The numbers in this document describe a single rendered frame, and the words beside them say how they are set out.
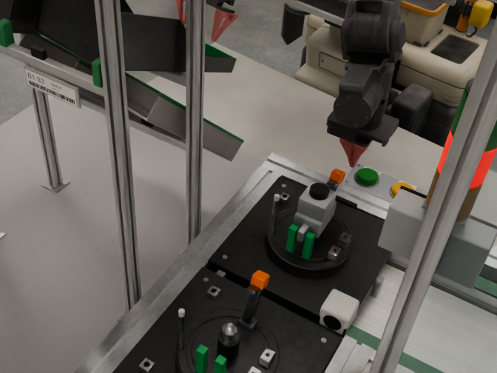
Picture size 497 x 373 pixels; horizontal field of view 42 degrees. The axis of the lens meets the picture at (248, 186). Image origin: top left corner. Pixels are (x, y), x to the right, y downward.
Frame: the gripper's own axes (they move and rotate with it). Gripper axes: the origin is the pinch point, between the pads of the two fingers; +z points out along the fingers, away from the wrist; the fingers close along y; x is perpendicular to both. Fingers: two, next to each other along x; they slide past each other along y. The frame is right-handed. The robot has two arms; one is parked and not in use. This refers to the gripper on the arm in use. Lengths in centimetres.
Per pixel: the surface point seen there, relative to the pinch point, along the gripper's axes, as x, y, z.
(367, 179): 5.4, 1.8, 7.6
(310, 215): -17.1, -0.4, -1.7
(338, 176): -7.5, 0.0, -2.4
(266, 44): 185, -106, 108
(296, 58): 182, -87, 108
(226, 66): -8.4, -20.8, -16.0
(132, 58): -26.5, -24.4, -25.8
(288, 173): 0.2, -11.5, 8.7
